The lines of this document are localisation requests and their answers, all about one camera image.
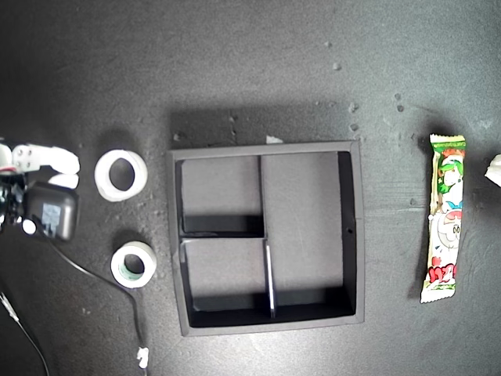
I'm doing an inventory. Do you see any green snack bar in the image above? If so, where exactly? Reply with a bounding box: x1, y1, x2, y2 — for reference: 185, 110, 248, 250
420, 133, 467, 305

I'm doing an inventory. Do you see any white tape roll green core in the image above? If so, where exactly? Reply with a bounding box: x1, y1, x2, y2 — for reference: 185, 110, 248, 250
110, 241, 157, 289

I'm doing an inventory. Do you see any black camera cable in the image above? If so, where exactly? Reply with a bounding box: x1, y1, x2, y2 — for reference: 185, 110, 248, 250
41, 234, 150, 376

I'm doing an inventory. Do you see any black compartment tray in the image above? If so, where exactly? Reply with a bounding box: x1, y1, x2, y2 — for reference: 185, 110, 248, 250
166, 139, 367, 338

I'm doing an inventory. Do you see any thin black white wire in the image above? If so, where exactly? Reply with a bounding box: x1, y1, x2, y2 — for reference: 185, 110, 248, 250
0, 291, 51, 376

